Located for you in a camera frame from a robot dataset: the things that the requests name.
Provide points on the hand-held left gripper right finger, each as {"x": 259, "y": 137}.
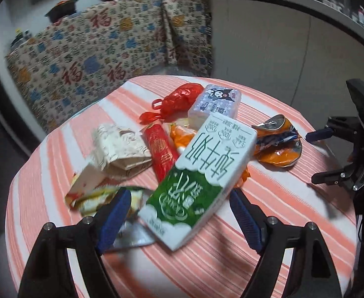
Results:
{"x": 247, "y": 223}

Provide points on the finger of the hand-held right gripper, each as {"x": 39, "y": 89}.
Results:
{"x": 321, "y": 134}
{"x": 334, "y": 176}

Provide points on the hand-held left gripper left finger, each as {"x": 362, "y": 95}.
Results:
{"x": 113, "y": 220}

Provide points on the beige and green snack packet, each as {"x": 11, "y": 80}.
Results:
{"x": 92, "y": 203}

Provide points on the small white paper carton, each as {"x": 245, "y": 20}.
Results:
{"x": 84, "y": 183}

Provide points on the green and white milk carton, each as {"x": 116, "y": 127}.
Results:
{"x": 200, "y": 173}

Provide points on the red plastic bag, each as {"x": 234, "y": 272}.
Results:
{"x": 182, "y": 97}

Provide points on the silver foil wrapper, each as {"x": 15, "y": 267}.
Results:
{"x": 132, "y": 236}

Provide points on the crushed orange drink can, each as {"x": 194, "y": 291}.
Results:
{"x": 278, "y": 152}

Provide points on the pink striped tablecloth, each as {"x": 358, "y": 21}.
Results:
{"x": 293, "y": 208}

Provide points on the floral paper tissue pack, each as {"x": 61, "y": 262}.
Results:
{"x": 120, "y": 149}

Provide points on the red tube wrapper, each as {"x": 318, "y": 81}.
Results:
{"x": 160, "y": 152}

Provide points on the orange plastic wrapper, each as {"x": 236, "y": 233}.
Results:
{"x": 182, "y": 138}

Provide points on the purple cartoon tissue box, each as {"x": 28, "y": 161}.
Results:
{"x": 216, "y": 105}

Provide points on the printed patterned cloth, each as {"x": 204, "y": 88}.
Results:
{"x": 92, "y": 52}

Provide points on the black cooking pot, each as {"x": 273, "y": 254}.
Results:
{"x": 61, "y": 11}

